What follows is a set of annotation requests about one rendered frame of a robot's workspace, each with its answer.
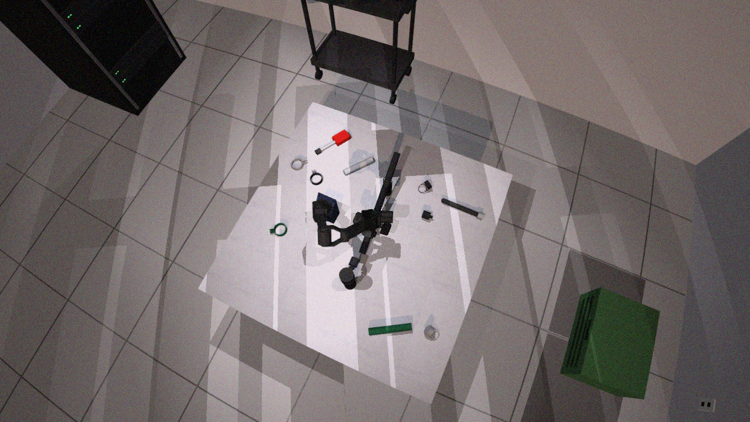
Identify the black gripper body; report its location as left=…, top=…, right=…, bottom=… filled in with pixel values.
left=353, top=212, right=391, bottom=236

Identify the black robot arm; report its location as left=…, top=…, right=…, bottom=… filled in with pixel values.
left=312, top=198, right=393, bottom=247

